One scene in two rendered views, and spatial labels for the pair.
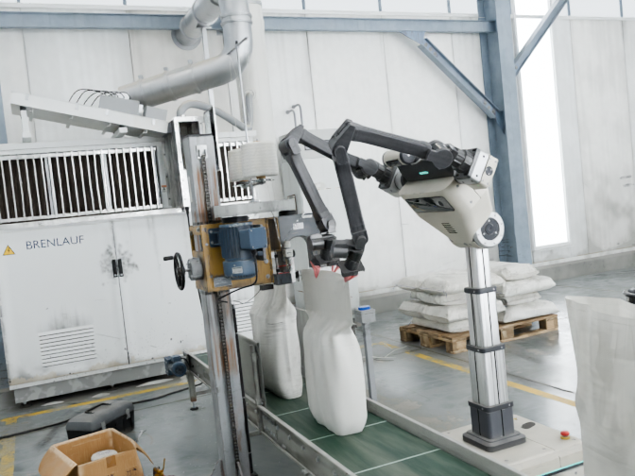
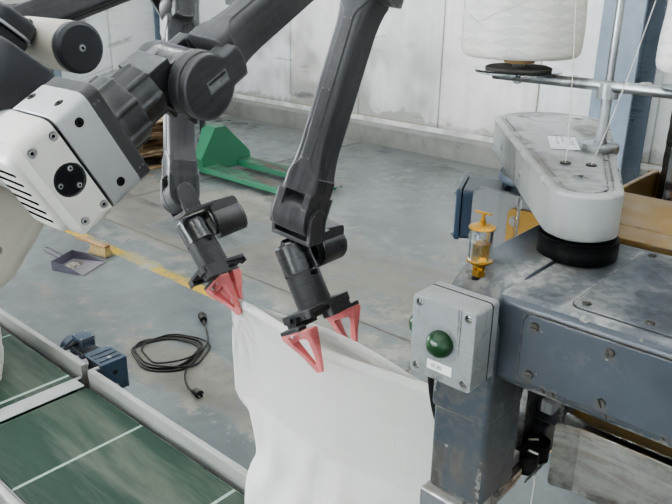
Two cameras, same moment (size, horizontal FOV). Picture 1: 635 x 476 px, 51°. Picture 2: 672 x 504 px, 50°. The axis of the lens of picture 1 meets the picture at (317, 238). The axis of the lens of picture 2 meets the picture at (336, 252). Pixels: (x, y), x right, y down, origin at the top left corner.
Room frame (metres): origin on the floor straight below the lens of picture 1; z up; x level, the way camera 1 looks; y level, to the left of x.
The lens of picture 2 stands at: (3.87, -0.44, 1.63)
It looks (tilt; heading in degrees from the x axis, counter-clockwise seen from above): 21 degrees down; 155
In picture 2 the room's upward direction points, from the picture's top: 1 degrees clockwise
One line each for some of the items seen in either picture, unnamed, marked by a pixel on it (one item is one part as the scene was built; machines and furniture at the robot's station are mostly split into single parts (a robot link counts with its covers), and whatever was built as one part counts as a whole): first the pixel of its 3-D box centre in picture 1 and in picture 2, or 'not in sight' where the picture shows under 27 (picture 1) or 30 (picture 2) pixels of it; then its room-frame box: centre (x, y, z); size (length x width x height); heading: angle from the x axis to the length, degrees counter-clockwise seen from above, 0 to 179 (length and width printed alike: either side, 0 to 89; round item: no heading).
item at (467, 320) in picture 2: not in sight; (453, 335); (3.31, -0.05, 1.29); 0.08 x 0.05 x 0.09; 23
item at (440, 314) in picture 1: (463, 309); not in sight; (5.81, -1.22, 0.32); 0.66 x 0.43 x 0.15; 115
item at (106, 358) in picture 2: not in sight; (87, 359); (1.47, -0.30, 0.35); 0.30 x 0.15 x 0.15; 23
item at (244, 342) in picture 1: (231, 364); not in sight; (3.67, 0.55, 0.54); 1.05 x 0.02 x 0.41; 23
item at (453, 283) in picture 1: (461, 281); not in sight; (5.80, -1.23, 0.56); 0.66 x 0.42 x 0.15; 113
